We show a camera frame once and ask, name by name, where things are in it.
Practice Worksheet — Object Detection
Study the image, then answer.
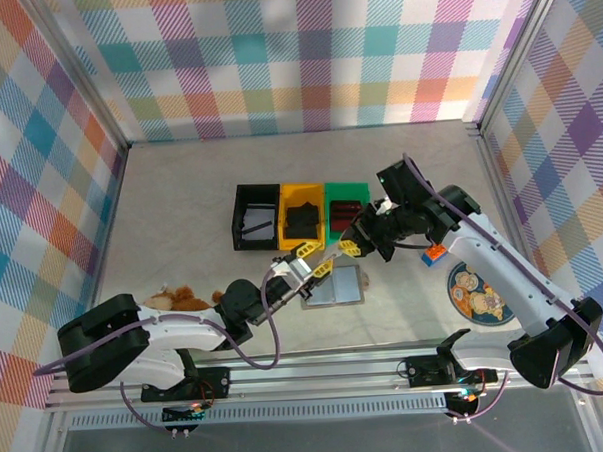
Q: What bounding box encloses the grey card holder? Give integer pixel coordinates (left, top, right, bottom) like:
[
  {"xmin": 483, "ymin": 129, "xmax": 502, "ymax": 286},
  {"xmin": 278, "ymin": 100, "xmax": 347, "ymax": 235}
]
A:
[{"xmin": 298, "ymin": 263, "xmax": 371, "ymax": 311}]

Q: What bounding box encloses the black cards stack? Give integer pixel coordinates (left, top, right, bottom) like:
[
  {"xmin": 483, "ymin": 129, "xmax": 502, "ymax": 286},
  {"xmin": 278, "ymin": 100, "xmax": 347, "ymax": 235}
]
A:
[{"xmin": 284, "ymin": 200, "xmax": 321, "ymax": 238}]

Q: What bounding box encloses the red cards stack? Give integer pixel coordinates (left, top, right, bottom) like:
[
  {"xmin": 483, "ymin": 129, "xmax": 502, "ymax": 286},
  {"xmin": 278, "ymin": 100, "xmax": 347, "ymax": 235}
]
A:
[{"xmin": 328, "ymin": 198, "xmax": 366, "ymax": 232}]

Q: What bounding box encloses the white cards stack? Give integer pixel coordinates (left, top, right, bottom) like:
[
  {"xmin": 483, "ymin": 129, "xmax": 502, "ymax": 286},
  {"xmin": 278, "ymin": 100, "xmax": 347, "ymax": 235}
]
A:
[{"xmin": 242, "ymin": 202, "xmax": 277, "ymax": 241}]

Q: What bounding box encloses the orange blue toy brick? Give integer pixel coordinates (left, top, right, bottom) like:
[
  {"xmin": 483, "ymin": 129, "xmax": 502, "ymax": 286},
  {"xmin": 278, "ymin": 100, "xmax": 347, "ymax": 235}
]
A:
[{"xmin": 420, "ymin": 243, "xmax": 449, "ymax": 270}]

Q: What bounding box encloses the yellow plastic bin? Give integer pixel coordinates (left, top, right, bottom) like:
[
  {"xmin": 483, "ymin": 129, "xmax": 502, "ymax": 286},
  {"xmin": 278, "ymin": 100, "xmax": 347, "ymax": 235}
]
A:
[{"xmin": 276, "ymin": 182, "xmax": 330, "ymax": 252}]

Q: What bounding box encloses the brown plush toy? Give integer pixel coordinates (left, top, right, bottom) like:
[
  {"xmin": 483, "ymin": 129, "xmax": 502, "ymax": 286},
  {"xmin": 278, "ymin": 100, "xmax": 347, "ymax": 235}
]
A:
[{"xmin": 136, "ymin": 282, "xmax": 226, "ymax": 314}]

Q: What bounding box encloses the green plastic bin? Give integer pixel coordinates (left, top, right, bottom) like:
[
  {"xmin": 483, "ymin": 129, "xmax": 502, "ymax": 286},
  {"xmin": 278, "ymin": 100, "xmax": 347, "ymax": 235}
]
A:
[{"xmin": 323, "ymin": 181, "xmax": 373, "ymax": 246}]

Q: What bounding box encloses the black plastic bin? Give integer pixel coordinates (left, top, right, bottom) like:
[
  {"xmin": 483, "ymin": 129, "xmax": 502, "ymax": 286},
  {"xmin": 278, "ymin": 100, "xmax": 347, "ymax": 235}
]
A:
[{"xmin": 229, "ymin": 182, "xmax": 286, "ymax": 253}]

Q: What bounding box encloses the round cartoon print coaster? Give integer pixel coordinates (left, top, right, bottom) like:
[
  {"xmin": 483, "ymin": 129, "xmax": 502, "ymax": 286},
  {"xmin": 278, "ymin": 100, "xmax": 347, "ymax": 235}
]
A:
[{"xmin": 445, "ymin": 259, "xmax": 518, "ymax": 327}]

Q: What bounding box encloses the small controller board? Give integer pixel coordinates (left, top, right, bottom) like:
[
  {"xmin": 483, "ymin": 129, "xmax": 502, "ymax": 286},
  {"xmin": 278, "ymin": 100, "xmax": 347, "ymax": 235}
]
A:
[
  {"xmin": 161, "ymin": 400, "xmax": 210, "ymax": 438},
  {"xmin": 446, "ymin": 385, "xmax": 489, "ymax": 424}
]

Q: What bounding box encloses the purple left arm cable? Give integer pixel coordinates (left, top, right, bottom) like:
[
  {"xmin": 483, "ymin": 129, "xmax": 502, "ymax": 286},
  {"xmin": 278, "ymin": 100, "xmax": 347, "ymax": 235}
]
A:
[{"xmin": 29, "ymin": 264, "xmax": 291, "ymax": 440}]

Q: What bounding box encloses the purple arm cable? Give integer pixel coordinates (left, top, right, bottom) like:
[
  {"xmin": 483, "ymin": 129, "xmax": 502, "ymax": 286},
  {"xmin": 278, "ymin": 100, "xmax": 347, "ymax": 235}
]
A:
[
  {"xmin": 400, "ymin": 144, "xmax": 603, "ymax": 425},
  {"xmin": 29, "ymin": 264, "xmax": 291, "ymax": 440}
]

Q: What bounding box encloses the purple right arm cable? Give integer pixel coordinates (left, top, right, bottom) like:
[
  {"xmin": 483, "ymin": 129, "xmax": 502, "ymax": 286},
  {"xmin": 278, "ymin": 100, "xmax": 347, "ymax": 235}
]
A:
[{"xmin": 400, "ymin": 144, "xmax": 603, "ymax": 425}]

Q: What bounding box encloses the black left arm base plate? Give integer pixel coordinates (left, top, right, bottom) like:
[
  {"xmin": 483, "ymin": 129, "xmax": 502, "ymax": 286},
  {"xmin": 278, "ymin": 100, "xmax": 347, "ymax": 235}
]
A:
[{"xmin": 140, "ymin": 366, "xmax": 233, "ymax": 404}]

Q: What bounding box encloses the aluminium side rail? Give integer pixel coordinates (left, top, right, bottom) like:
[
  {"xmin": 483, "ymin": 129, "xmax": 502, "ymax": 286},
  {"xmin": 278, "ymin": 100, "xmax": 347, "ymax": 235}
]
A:
[
  {"xmin": 77, "ymin": 142, "xmax": 137, "ymax": 317},
  {"xmin": 468, "ymin": 117, "xmax": 555, "ymax": 337}
]

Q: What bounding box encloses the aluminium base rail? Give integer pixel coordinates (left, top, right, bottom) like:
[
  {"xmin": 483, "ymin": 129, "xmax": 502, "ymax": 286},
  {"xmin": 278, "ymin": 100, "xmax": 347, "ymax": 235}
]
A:
[{"xmin": 40, "ymin": 333, "xmax": 596, "ymax": 414}]

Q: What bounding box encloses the slotted grey cable duct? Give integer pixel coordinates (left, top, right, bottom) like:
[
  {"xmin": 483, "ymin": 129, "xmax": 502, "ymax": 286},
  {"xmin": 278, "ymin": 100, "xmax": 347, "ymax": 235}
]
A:
[{"xmin": 69, "ymin": 398, "xmax": 454, "ymax": 432}]

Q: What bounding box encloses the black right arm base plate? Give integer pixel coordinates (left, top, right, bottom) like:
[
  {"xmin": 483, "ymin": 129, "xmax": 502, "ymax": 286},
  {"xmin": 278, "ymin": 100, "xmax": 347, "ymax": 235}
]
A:
[{"xmin": 405, "ymin": 351, "xmax": 499, "ymax": 389}]

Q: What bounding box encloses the aluminium frame post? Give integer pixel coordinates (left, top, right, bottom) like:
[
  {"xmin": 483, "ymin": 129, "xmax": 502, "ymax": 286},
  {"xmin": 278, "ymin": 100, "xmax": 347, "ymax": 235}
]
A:
[
  {"xmin": 18, "ymin": 0, "xmax": 132, "ymax": 157},
  {"xmin": 470, "ymin": 0, "xmax": 575, "ymax": 137}
]

